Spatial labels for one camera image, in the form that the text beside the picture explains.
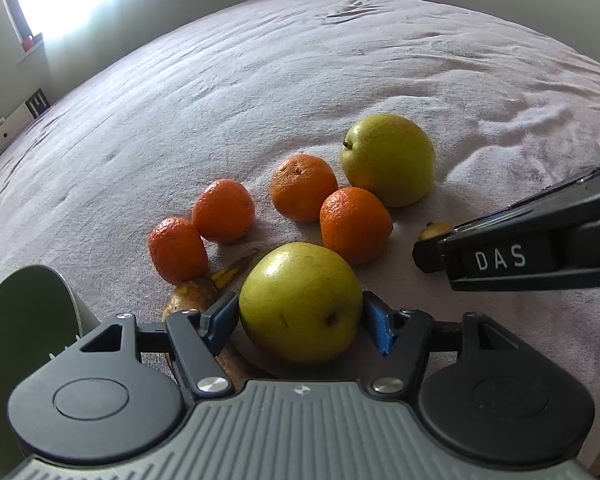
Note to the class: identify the orange tangerine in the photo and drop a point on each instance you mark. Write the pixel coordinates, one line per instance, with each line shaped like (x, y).
(355, 225)
(177, 250)
(304, 187)
(223, 210)

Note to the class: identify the black and white box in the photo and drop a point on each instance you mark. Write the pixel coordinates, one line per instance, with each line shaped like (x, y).
(36, 102)

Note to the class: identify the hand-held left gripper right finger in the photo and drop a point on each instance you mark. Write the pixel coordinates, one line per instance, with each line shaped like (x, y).
(379, 327)

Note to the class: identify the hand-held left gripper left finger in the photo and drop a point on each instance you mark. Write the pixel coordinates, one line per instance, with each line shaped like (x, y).
(223, 319)

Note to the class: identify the green bowl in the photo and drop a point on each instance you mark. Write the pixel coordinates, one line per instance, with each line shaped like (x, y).
(20, 320)

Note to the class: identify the green apple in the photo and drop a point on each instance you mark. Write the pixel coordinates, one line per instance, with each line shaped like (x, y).
(300, 302)
(390, 157)

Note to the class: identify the small red object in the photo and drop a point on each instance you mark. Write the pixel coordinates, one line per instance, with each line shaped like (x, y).
(28, 40)

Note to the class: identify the pale purple blanket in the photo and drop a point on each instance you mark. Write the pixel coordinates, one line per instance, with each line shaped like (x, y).
(230, 85)

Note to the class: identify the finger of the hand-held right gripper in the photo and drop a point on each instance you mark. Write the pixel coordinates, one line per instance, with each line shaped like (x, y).
(427, 256)

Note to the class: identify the ripe banana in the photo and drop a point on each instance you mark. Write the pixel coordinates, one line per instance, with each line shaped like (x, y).
(435, 231)
(192, 297)

